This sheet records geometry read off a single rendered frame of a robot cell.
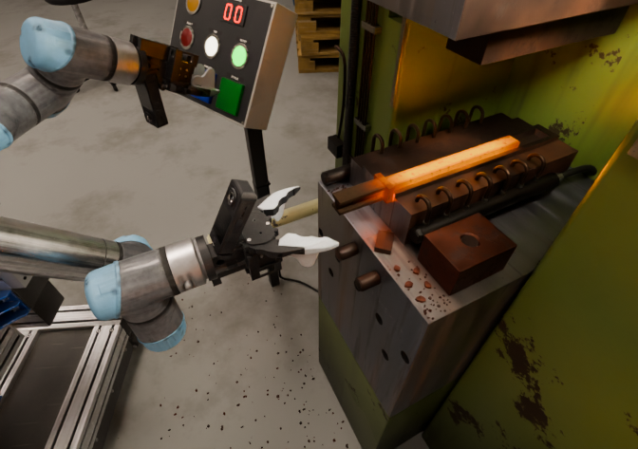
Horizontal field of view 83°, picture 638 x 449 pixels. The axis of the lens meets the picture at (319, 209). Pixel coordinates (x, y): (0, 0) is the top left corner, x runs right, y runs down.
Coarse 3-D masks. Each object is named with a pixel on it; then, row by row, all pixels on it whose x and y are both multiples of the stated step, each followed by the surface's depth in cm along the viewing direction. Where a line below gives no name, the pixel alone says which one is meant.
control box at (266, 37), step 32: (224, 0) 85; (256, 0) 80; (192, 32) 92; (224, 32) 86; (256, 32) 81; (288, 32) 84; (224, 64) 87; (256, 64) 82; (192, 96) 95; (256, 96) 85; (256, 128) 90
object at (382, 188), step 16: (480, 144) 72; (496, 144) 72; (512, 144) 73; (448, 160) 69; (464, 160) 69; (400, 176) 65; (416, 176) 65; (432, 176) 67; (336, 192) 61; (352, 192) 61; (368, 192) 61; (384, 192) 64; (336, 208) 62; (352, 208) 62
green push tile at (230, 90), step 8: (224, 80) 87; (232, 80) 87; (224, 88) 87; (232, 88) 86; (240, 88) 85; (224, 96) 88; (232, 96) 86; (240, 96) 85; (216, 104) 89; (224, 104) 88; (232, 104) 87; (232, 112) 87
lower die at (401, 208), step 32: (448, 128) 82; (480, 128) 82; (512, 128) 80; (544, 128) 78; (352, 160) 74; (384, 160) 72; (416, 160) 72; (480, 160) 70; (512, 160) 71; (416, 192) 64; (480, 192) 66; (416, 224) 63
